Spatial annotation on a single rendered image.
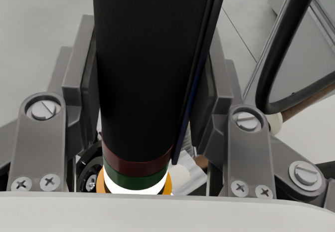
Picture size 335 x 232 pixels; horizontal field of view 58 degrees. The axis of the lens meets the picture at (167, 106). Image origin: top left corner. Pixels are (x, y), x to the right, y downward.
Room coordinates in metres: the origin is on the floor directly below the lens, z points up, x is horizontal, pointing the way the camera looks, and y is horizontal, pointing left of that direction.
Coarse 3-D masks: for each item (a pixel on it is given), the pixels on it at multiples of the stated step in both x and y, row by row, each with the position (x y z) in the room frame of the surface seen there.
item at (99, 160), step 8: (96, 144) 0.22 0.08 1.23; (88, 152) 0.21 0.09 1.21; (96, 152) 0.21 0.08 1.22; (80, 160) 0.21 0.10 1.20; (88, 160) 0.21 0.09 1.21; (96, 160) 0.20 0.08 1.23; (80, 168) 0.20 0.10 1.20; (88, 168) 0.19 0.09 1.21; (96, 168) 0.19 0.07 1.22; (80, 176) 0.18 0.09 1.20; (88, 176) 0.18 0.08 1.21; (80, 184) 0.17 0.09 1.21; (80, 192) 0.16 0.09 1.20; (88, 192) 0.16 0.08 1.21
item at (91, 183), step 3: (90, 177) 0.18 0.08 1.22; (93, 177) 0.17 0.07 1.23; (96, 177) 0.17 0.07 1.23; (90, 180) 0.17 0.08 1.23; (93, 180) 0.17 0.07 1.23; (96, 180) 0.17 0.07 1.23; (87, 183) 0.17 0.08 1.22; (90, 183) 0.16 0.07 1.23; (93, 183) 0.16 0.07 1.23; (87, 186) 0.16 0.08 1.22; (90, 186) 0.16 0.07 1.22; (93, 186) 0.16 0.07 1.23; (87, 189) 0.16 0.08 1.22; (90, 189) 0.16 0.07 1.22
